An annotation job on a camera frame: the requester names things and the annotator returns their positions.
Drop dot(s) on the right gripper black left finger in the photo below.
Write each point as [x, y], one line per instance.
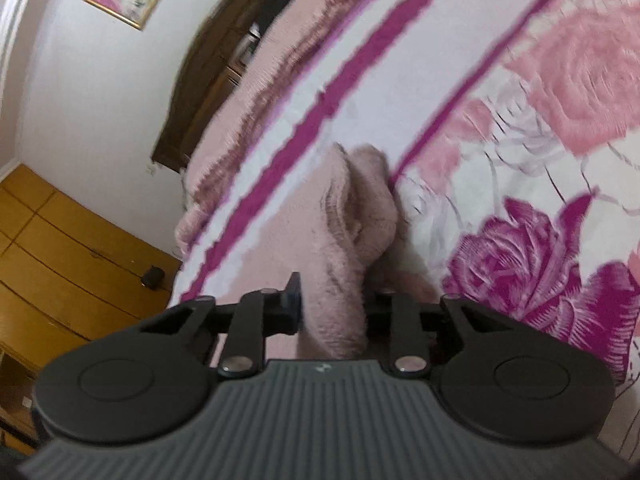
[251, 321]

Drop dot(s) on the floral striped bed sheet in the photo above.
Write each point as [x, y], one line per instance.
[510, 130]

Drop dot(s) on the yellow wooden wardrobe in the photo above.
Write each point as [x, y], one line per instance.
[68, 276]

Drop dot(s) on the black wardrobe knob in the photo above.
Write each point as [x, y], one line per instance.
[153, 278]

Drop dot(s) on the pink folded blanket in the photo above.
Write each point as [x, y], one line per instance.
[293, 39]

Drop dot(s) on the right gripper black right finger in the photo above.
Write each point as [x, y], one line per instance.
[395, 334]

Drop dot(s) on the pink knit cardigan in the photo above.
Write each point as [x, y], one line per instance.
[335, 230]

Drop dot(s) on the dark wooden headboard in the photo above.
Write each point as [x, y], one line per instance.
[211, 70]

